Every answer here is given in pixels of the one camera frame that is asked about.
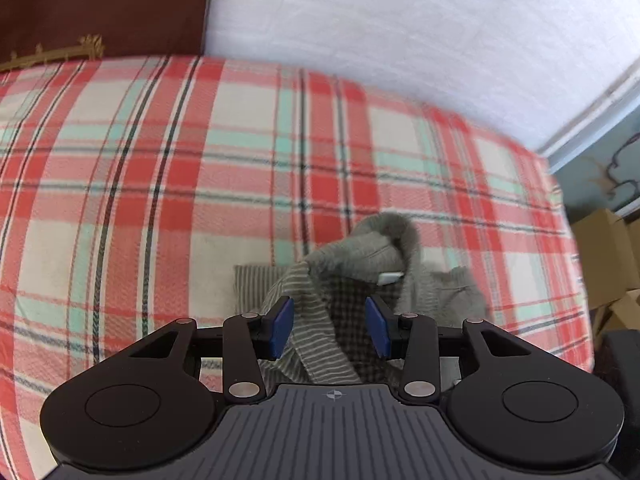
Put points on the cardboard box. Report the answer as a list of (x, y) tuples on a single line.
[(605, 240), (622, 312)]

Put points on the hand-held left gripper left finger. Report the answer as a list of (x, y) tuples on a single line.
[(281, 327)]

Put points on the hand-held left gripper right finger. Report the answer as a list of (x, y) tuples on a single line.
[(378, 327)]

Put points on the red plaid bed sheet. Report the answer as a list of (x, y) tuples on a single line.
[(200, 160)]

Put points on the brown wooden headboard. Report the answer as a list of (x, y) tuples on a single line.
[(100, 0)]

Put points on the white door frame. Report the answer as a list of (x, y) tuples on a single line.
[(590, 110)]

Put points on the green striped shirt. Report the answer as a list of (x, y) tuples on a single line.
[(360, 255)]

